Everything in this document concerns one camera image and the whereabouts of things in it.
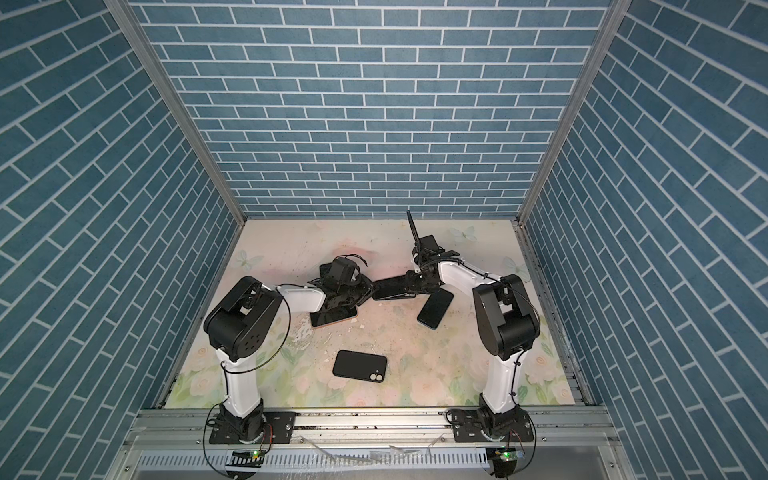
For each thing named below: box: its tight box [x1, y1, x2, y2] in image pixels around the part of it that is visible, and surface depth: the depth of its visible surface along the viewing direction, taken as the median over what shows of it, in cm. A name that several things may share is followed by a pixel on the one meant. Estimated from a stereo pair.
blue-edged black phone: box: [417, 288, 454, 330], surface depth 97 cm
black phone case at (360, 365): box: [332, 349, 387, 383], surface depth 87 cm
